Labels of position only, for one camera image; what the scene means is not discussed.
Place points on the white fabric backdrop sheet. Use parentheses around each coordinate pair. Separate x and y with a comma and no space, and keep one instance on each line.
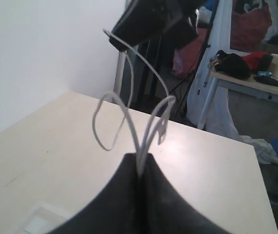
(219,120)

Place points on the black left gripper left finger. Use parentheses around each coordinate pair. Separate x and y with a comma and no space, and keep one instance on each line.
(113,210)

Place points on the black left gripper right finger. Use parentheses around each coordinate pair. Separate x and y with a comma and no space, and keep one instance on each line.
(166,211)

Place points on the pink plastic bag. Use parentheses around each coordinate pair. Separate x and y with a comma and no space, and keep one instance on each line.
(186,58)

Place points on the black cloth pile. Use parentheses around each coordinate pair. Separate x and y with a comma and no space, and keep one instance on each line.
(232,65)

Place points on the white side table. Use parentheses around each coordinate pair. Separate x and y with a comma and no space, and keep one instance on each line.
(248,87)

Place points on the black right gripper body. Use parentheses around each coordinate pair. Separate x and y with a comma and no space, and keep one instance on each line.
(143,20)

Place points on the clear plastic open case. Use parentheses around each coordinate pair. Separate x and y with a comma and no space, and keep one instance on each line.
(43,219)

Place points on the black metal shelf rack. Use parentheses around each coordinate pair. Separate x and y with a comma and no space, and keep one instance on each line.
(161,53)

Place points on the red cloth bag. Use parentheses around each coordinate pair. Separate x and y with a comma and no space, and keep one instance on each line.
(250,21)

